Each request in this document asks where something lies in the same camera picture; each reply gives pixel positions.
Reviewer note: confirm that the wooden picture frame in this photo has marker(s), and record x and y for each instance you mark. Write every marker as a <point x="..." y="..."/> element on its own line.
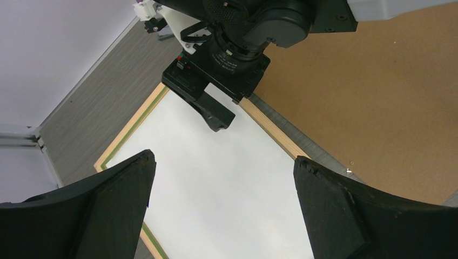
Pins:
<point x="132" y="125"/>

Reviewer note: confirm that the brown backing board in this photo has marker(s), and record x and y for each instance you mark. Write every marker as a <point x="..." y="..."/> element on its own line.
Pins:
<point x="381" y="100"/>

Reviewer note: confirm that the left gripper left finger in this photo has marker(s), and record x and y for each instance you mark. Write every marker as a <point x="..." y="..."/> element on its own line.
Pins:
<point x="100" y="216"/>

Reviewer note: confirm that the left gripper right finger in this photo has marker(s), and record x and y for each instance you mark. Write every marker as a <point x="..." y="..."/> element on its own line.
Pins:
<point x="348" y="219"/>

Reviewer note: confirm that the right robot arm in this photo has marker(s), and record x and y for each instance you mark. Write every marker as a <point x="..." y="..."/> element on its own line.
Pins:
<point x="224" y="41"/>

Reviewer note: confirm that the aluminium rail frame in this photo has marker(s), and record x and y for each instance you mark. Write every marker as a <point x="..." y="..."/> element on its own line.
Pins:
<point x="28" y="137"/>

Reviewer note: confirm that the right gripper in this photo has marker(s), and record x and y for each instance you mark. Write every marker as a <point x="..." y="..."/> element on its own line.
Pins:
<point x="189" y="74"/>

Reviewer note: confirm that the landscape photo print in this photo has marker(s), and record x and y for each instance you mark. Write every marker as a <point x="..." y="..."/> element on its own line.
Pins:
<point x="222" y="178"/>

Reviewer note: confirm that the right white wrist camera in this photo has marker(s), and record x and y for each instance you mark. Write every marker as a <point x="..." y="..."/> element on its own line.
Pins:
<point x="189" y="32"/>

